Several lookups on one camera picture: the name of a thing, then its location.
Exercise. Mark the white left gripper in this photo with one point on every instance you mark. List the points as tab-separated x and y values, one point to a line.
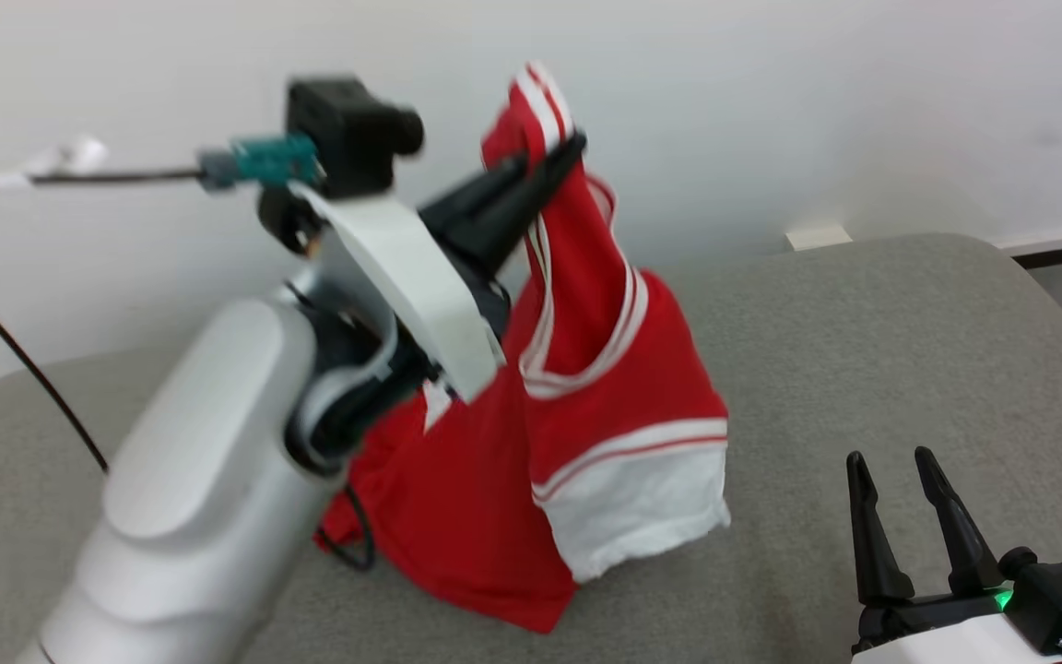
402	267

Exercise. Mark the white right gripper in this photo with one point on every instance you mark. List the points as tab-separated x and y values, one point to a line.
937	636

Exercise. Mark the red white lettered jersey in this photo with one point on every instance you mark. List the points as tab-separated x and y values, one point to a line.
623	387

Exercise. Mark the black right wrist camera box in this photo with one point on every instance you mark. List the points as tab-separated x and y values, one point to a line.
1061	595

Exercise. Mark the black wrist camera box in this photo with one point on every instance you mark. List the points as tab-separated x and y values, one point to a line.
1061	595
347	129

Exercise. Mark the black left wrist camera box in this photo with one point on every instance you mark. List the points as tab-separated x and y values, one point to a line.
347	129

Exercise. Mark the white wall box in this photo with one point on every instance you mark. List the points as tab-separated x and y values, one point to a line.
817	238

